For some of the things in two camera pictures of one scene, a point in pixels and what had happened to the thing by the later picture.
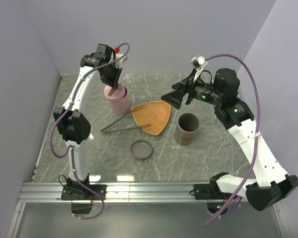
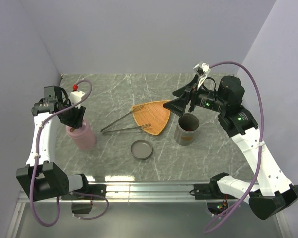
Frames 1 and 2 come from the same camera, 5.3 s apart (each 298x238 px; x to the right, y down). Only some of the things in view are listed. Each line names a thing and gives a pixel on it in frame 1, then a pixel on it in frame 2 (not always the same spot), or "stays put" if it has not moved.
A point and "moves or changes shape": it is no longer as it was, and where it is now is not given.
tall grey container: x=187 y=124 stays put
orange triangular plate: x=156 y=113 stays put
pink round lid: x=117 y=95 moves or changes shape
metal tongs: x=144 y=126 stays put
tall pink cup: x=121 y=107 moves or changes shape
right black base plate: x=206 y=192 stays put
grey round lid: x=141 y=149 stays put
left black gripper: x=113 y=82 -> x=78 y=119
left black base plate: x=81 y=192 stays put
